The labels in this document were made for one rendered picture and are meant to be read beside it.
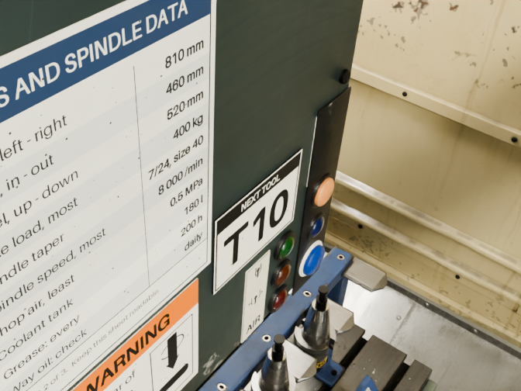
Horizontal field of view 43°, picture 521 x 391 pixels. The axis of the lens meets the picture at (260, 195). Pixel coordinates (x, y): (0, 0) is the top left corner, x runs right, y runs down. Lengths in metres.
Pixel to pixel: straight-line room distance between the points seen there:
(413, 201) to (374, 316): 0.31
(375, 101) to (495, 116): 0.25
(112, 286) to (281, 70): 0.16
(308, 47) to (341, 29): 0.04
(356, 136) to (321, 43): 1.01
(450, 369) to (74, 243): 1.33
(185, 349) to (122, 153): 0.20
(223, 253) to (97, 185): 0.16
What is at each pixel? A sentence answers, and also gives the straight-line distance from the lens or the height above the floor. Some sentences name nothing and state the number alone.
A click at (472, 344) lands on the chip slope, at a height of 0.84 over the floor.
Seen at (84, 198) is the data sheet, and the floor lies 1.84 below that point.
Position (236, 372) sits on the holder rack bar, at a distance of 0.99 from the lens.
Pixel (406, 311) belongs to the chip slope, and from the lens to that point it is 1.62.
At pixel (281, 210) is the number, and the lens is 0.49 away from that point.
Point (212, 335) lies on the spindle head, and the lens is 0.50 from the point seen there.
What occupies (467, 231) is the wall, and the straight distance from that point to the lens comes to 1.45.
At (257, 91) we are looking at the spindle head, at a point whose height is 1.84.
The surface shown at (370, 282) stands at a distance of 1.14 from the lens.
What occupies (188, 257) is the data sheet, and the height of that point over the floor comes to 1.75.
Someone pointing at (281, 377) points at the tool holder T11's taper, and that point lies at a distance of 0.95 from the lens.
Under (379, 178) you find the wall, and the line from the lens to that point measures 1.47.
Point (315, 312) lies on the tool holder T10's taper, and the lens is 0.99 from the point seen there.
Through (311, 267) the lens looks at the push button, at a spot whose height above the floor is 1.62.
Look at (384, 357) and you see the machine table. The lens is 1.45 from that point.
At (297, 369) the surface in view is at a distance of 1.01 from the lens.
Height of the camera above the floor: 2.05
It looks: 41 degrees down
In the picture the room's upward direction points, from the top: 5 degrees clockwise
